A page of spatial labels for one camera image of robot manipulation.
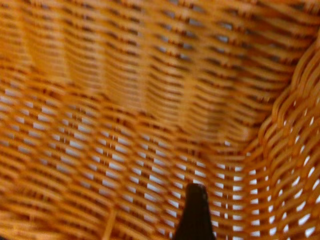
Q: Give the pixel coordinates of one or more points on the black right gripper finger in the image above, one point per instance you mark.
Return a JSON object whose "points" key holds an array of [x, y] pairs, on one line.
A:
{"points": [[194, 217]]}

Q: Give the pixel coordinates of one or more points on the orange woven rattan basket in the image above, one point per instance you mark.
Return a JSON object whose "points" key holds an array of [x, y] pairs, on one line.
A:
{"points": [[125, 75]]}

